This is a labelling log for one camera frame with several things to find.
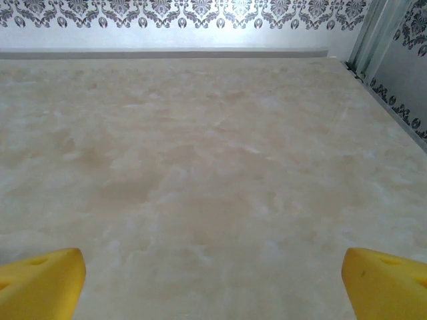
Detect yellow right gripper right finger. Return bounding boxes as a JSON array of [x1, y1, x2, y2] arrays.
[[341, 247, 427, 320]]

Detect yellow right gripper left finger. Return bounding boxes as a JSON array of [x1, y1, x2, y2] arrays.
[[0, 247, 87, 320]]

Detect aluminium frame post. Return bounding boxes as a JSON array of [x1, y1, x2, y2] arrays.
[[345, 0, 413, 79]]

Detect aluminium back rail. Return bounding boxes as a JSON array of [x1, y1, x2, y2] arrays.
[[0, 47, 330, 60]]

